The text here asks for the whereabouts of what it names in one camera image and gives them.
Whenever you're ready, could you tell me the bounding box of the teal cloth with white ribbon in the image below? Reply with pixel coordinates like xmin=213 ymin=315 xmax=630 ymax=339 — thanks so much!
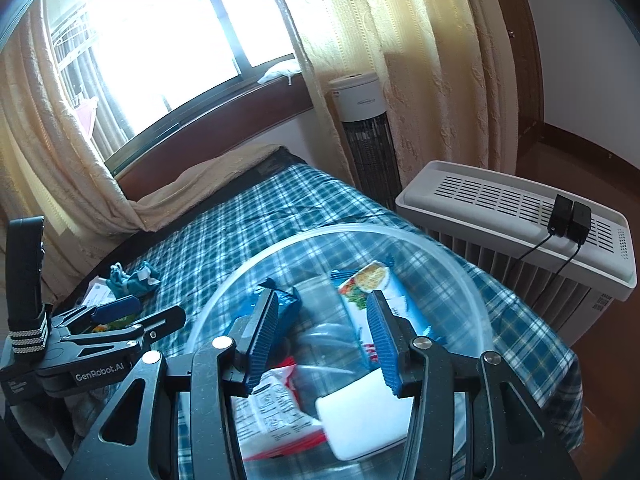
xmin=106 ymin=261 xmax=162 ymax=298

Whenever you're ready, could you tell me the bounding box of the white medicine box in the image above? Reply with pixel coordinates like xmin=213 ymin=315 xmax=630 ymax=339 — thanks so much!
xmin=81 ymin=278 xmax=116 ymax=307

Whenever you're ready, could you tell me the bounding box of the blue foil snack packet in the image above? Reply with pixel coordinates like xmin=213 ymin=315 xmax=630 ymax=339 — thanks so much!
xmin=233 ymin=278 xmax=303 ymax=360

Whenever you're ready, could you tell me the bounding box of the blue wet wipes pack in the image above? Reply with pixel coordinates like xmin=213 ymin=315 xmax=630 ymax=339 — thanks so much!
xmin=328 ymin=259 xmax=436 ymax=366

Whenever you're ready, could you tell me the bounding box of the white sponge block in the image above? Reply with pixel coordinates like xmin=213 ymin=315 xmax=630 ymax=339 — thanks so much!
xmin=314 ymin=370 xmax=412 ymax=462

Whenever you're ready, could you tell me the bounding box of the red white snack packet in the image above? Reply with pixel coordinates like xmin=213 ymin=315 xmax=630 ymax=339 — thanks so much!
xmin=232 ymin=358 xmax=326 ymax=462

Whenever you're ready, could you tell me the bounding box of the green dotted box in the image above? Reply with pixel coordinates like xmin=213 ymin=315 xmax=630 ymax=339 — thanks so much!
xmin=91 ymin=314 xmax=138 ymax=333

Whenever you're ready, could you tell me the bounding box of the grey gloved left hand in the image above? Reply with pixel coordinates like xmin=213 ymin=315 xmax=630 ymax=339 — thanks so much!
xmin=9 ymin=387 xmax=112 ymax=470

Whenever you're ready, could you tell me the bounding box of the blue plaid bed sheet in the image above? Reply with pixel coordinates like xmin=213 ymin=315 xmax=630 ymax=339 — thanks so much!
xmin=96 ymin=162 xmax=584 ymax=452

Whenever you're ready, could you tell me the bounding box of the clear round plastic basin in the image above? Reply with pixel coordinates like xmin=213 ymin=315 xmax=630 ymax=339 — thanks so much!
xmin=182 ymin=223 xmax=497 ymax=480

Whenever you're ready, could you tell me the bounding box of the beige left curtain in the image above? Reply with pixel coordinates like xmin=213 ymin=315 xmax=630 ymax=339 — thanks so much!
xmin=1 ymin=0 xmax=278 ymax=304

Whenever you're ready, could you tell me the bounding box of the beige curtain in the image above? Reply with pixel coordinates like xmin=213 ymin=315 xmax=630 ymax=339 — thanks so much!
xmin=276 ymin=0 xmax=518 ymax=184
xmin=1 ymin=0 xmax=278 ymax=304

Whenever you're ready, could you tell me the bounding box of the white air purifier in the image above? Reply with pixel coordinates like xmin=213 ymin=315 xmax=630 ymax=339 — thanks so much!
xmin=396 ymin=160 xmax=638 ymax=344

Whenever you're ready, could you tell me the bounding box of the black power adapter left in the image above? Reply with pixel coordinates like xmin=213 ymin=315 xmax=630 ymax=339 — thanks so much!
xmin=547 ymin=194 xmax=574 ymax=237

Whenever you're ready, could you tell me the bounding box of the black power adapter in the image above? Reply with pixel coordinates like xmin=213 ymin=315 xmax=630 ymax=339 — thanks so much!
xmin=547 ymin=194 xmax=574 ymax=237
xmin=566 ymin=202 xmax=591 ymax=246

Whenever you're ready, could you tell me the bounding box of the black power adapter right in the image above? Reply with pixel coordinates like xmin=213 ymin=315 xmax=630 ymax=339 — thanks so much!
xmin=566 ymin=202 xmax=591 ymax=246

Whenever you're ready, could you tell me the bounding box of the brown wooden windowsill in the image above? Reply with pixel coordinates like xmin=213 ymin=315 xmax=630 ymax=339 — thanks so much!
xmin=115 ymin=74 xmax=312 ymax=200

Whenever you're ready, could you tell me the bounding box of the white tower fan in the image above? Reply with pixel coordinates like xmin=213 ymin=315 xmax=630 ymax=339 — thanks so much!
xmin=329 ymin=72 xmax=401 ymax=210

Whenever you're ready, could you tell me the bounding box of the white cloth on sill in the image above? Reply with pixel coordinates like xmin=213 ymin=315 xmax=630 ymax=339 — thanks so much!
xmin=257 ymin=58 xmax=302 ymax=84

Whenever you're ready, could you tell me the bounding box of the beige right curtain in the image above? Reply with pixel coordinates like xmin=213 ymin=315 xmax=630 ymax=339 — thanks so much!
xmin=276 ymin=0 xmax=518 ymax=184

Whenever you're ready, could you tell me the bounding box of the black adapter cable right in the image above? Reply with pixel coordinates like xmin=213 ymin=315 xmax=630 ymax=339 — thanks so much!
xmin=527 ymin=242 xmax=584 ymax=311

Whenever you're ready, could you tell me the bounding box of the black adapter cable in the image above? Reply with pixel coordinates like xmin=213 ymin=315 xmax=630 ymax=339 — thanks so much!
xmin=527 ymin=242 xmax=584 ymax=311
xmin=499 ymin=231 xmax=557 ymax=286

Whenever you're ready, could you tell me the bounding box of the black adapter cable left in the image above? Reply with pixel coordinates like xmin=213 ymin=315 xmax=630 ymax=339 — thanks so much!
xmin=499 ymin=231 xmax=557 ymax=286

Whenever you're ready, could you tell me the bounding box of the dark window frame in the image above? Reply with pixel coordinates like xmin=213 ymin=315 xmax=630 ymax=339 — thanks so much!
xmin=46 ymin=0 xmax=293 ymax=174

